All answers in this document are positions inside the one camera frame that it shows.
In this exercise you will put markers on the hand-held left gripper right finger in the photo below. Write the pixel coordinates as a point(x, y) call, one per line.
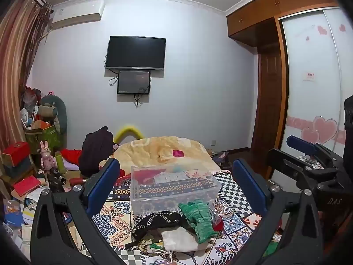
point(249, 183)

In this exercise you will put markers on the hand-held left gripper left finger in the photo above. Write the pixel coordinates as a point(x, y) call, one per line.
point(103, 185)

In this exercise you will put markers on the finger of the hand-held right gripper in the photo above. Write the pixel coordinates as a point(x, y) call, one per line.
point(278, 157)
point(299, 144)

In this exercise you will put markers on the green knitted gloves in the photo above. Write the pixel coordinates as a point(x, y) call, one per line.
point(200, 218)

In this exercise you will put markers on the clear plastic storage box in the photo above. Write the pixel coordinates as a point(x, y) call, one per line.
point(176, 196)

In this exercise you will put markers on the red cylinder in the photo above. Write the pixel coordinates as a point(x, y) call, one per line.
point(77, 181)

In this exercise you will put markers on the colourful patterned bed sheet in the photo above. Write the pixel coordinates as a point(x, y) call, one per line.
point(118, 215)

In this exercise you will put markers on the red garment in box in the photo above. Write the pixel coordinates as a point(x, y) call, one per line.
point(144, 176)

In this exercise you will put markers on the black telescope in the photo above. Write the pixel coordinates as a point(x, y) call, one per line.
point(55, 179)

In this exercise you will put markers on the green bottle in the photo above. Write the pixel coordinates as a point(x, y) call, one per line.
point(59, 162)

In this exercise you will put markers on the brown wooden door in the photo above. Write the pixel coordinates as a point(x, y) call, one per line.
point(269, 102)

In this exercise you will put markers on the small red cloth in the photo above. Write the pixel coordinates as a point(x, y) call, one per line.
point(217, 225)

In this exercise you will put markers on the yellow quilt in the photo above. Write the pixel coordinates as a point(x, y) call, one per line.
point(154, 154)

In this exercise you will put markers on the yellow foam arch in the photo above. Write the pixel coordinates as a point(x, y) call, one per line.
point(129, 131)

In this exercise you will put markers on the pink bunny toy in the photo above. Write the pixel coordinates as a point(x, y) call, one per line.
point(47, 156)

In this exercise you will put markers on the black patterned cloth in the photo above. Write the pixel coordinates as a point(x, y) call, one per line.
point(158, 220)

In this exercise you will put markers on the paper note on wardrobe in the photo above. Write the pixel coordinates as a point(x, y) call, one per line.
point(309, 76)

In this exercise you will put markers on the light floral garment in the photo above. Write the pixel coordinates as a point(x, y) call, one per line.
point(173, 177)

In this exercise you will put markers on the green cardboard box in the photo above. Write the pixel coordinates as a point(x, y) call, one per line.
point(45, 139)

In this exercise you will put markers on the pile of papers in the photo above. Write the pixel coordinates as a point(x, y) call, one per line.
point(30, 204)

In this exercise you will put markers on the red book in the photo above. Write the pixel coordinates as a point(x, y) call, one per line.
point(27, 185)

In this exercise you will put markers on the magenta cloth piece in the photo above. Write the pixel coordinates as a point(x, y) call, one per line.
point(178, 153)

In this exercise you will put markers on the dark grey box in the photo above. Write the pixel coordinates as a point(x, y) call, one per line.
point(19, 167)

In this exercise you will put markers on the grey long plush pillow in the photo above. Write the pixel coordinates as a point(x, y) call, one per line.
point(59, 110)

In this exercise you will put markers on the white cloth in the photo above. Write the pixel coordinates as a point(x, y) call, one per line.
point(179, 238)

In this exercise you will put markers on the red box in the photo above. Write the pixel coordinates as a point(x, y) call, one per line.
point(16, 150)

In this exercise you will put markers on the wooden wardrobe with white doors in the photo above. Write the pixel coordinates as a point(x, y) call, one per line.
point(309, 49)

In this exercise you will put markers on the blue book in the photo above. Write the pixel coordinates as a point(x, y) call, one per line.
point(12, 212)

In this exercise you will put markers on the striped brown curtain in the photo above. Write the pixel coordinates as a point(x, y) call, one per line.
point(16, 60)

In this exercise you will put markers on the white air conditioner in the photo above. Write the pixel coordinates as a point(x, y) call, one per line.
point(77, 12)

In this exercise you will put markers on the small black wall monitor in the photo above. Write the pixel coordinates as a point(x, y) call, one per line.
point(133, 82)

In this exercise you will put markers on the wall-mounted black television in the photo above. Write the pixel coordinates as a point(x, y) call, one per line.
point(136, 52)

